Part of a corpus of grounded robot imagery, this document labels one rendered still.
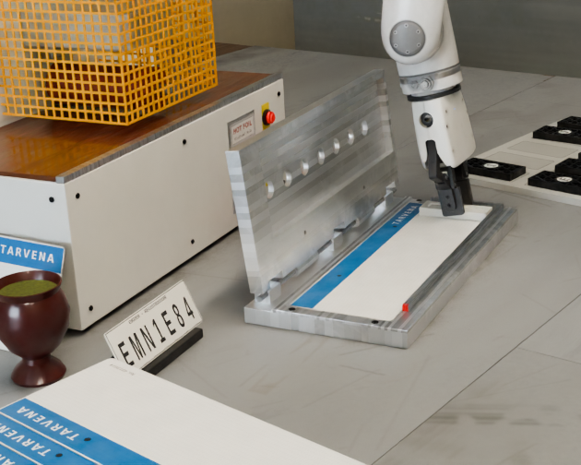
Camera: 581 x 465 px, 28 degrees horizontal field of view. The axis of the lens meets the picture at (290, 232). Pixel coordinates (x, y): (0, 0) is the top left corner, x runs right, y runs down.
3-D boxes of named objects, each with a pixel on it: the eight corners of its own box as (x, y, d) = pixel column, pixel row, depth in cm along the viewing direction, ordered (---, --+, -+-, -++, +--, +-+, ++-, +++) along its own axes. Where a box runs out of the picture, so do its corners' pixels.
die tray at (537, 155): (590, 208, 170) (591, 201, 170) (439, 177, 187) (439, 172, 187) (705, 144, 198) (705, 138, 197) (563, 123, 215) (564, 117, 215)
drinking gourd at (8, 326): (-2, 399, 123) (-17, 303, 119) (0, 363, 131) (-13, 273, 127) (79, 387, 124) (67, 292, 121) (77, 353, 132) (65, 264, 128)
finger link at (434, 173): (429, 162, 154) (444, 189, 158) (439, 120, 158) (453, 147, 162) (420, 163, 154) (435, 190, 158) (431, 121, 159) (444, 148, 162)
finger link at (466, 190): (463, 160, 162) (472, 206, 164) (470, 155, 165) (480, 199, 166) (442, 163, 164) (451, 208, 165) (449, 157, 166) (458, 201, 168)
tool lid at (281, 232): (238, 150, 130) (224, 151, 131) (266, 306, 136) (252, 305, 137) (384, 68, 167) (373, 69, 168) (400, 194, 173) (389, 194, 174)
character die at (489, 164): (509, 181, 181) (510, 173, 180) (456, 172, 187) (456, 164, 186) (526, 173, 184) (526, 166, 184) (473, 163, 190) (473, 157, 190)
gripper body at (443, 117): (445, 89, 153) (462, 169, 155) (469, 72, 161) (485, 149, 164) (393, 96, 156) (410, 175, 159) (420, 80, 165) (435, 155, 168)
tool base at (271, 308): (407, 349, 129) (407, 319, 128) (244, 322, 138) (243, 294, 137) (516, 222, 166) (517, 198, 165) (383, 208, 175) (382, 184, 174)
